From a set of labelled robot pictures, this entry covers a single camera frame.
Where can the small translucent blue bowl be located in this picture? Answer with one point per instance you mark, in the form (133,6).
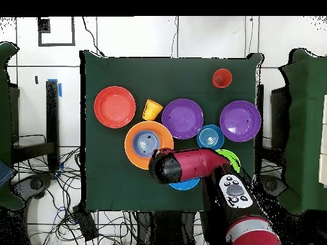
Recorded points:
(210,137)
(143,143)

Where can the purple bowl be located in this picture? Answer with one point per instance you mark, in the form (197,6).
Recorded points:
(182,120)
(240,120)

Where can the orange cup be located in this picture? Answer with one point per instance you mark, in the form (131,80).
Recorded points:
(152,110)

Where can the large orange bowl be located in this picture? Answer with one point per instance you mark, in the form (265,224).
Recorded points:
(129,150)

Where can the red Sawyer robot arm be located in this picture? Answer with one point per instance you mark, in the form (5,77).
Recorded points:
(194,163)

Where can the dark green tablecloth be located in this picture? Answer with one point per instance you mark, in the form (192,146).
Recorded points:
(166,84)

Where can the red shallow bowl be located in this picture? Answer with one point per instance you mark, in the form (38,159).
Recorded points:
(115,106)

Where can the green bowl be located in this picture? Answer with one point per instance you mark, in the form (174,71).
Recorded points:
(233,158)

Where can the red cup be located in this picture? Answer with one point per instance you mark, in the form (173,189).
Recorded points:
(222,78)

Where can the black metal stand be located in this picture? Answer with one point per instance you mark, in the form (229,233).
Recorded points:
(52,122)

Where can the blue tape strip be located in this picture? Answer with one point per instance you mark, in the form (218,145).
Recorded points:
(60,90)

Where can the black power brick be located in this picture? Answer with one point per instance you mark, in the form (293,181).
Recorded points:
(85,223)

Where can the green cloth side table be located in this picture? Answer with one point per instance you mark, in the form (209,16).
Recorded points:
(306,127)
(5,127)

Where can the white box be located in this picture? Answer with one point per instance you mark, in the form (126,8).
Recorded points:
(324,166)

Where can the black pedestal leg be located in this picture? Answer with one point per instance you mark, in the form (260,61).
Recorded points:
(270,185)
(35,183)

